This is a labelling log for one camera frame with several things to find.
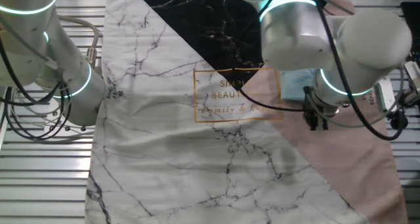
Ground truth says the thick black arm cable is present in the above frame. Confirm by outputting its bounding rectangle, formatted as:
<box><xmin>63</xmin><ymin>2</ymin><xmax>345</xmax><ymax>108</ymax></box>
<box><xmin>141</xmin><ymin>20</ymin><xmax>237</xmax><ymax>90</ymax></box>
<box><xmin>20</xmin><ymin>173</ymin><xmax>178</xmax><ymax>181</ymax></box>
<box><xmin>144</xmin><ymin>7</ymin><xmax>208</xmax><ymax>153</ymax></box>
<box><xmin>306</xmin><ymin>0</ymin><xmax>410</xmax><ymax>142</ymax></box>

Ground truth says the light blue bow casing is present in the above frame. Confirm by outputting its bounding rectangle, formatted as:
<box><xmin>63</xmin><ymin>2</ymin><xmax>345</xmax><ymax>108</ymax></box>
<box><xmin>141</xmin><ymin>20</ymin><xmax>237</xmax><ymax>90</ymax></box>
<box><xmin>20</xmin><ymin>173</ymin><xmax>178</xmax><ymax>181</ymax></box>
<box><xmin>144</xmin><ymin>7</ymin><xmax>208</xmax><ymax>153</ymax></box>
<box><xmin>281</xmin><ymin>69</ymin><xmax>318</xmax><ymax>102</ymax></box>

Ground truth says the small silver camera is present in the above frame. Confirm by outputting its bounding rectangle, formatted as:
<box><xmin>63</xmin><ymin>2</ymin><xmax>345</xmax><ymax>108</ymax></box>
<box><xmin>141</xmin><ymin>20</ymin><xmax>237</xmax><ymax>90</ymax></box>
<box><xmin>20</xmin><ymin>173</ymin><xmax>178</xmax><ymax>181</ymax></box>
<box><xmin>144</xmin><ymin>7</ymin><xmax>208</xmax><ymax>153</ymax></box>
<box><xmin>403</xmin><ymin>60</ymin><xmax>420</xmax><ymax>102</ymax></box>

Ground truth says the marble pink black tablecloth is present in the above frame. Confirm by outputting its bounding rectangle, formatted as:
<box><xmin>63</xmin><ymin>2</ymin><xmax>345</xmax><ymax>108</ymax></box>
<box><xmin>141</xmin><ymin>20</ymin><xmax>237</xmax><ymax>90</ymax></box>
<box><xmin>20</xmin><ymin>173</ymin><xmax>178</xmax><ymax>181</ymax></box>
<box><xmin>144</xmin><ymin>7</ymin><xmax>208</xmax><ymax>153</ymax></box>
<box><xmin>84</xmin><ymin>0</ymin><xmax>410</xmax><ymax>224</ymax></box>

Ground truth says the grey cable with metal connector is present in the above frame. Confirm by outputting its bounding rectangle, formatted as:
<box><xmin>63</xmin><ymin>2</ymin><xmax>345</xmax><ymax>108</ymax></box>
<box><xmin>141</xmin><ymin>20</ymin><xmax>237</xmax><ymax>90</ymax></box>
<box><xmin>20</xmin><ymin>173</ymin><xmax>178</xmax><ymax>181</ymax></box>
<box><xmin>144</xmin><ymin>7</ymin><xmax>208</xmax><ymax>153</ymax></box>
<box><xmin>57</xmin><ymin>15</ymin><xmax>101</xmax><ymax>69</ymax></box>

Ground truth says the black clamp with metal rod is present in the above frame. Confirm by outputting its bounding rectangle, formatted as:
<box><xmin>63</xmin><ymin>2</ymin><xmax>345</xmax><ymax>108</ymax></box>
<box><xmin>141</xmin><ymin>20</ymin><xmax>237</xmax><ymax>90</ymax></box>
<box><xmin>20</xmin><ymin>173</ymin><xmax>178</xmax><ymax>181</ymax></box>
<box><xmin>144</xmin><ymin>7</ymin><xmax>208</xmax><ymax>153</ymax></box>
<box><xmin>393</xmin><ymin>85</ymin><xmax>420</xmax><ymax>108</ymax></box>

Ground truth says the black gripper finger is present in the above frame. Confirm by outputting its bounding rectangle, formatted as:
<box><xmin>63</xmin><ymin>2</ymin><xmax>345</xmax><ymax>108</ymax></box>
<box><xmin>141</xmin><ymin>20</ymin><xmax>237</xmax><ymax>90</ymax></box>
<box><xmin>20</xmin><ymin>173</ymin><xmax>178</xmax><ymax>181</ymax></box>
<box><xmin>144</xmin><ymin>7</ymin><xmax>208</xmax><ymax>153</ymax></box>
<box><xmin>308</xmin><ymin>116</ymin><xmax>329</xmax><ymax>131</ymax></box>

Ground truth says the black base cable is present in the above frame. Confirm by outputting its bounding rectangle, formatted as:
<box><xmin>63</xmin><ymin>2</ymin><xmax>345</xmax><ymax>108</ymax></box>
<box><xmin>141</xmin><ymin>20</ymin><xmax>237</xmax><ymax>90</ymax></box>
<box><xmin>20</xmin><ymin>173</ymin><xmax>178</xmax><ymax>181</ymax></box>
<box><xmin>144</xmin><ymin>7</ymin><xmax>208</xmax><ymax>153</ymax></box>
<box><xmin>0</xmin><ymin>36</ymin><xmax>75</xmax><ymax>141</ymax></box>

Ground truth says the thin black looping cable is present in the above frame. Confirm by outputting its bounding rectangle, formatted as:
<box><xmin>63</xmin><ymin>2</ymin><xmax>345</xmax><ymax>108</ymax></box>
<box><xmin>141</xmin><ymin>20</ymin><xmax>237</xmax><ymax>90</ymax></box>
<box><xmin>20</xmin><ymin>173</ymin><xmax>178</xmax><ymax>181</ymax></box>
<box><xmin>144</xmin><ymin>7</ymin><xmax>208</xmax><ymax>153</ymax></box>
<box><xmin>231</xmin><ymin>0</ymin><xmax>309</xmax><ymax>113</ymax></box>

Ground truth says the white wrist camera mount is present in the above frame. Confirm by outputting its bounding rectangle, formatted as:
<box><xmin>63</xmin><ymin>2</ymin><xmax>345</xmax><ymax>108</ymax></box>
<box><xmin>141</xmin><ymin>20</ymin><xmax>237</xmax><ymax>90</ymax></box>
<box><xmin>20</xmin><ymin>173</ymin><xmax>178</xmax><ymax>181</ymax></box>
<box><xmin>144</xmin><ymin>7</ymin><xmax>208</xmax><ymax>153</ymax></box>
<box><xmin>373</xmin><ymin>76</ymin><xmax>394</xmax><ymax>115</ymax></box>

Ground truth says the white base cable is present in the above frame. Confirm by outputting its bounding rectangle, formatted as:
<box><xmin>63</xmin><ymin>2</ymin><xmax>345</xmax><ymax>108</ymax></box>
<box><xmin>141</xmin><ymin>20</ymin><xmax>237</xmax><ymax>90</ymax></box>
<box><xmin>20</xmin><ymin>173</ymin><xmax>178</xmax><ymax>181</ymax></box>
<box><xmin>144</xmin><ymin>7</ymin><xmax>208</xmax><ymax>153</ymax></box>
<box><xmin>9</xmin><ymin>89</ymin><xmax>96</xmax><ymax>143</ymax></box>

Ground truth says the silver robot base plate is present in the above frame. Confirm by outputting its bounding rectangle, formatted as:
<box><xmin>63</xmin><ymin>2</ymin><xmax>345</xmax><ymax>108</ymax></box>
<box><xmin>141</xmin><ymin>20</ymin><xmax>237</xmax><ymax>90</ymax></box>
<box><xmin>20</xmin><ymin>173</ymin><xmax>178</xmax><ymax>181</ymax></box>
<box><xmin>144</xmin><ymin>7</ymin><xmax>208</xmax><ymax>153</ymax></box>
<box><xmin>44</xmin><ymin>97</ymin><xmax>99</xmax><ymax>135</ymax></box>

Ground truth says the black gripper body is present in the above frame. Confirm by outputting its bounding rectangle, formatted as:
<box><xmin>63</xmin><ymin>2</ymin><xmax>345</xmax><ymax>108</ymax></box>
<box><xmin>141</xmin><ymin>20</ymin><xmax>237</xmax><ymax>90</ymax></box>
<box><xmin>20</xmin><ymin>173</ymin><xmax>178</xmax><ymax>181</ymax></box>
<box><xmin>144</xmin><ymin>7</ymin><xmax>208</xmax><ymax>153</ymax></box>
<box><xmin>303</xmin><ymin>85</ymin><xmax>331</xmax><ymax>120</ymax></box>

